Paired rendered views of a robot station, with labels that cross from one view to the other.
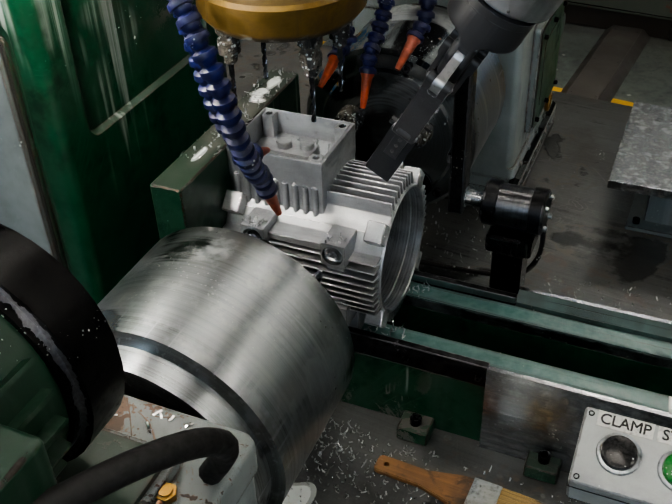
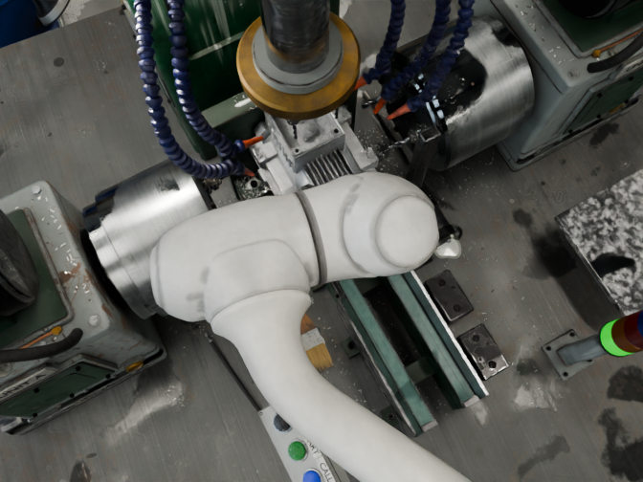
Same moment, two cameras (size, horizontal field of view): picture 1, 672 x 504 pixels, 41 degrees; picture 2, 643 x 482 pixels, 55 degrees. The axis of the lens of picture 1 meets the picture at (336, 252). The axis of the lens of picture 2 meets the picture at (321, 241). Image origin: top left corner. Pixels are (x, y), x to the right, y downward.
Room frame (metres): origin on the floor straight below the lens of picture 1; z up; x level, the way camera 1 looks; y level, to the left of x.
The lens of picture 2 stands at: (0.52, -0.30, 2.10)
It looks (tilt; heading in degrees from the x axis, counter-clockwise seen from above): 73 degrees down; 39
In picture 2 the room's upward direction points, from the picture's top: 2 degrees counter-clockwise
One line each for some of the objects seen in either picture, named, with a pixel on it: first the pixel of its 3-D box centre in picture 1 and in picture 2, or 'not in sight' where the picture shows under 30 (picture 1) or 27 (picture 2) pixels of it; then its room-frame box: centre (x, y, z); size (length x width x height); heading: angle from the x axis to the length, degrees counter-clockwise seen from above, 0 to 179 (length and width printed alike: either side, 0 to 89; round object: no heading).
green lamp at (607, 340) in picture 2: not in sight; (622, 337); (0.95, -0.61, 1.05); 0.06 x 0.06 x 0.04
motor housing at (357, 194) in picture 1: (327, 231); (316, 167); (0.90, 0.01, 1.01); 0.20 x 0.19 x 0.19; 66
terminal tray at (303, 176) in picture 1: (293, 160); (304, 128); (0.91, 0.05, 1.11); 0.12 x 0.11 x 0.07; 66
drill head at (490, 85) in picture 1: (415, 95); (464, 87); (1.20, -0.13, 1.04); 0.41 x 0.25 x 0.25; 156
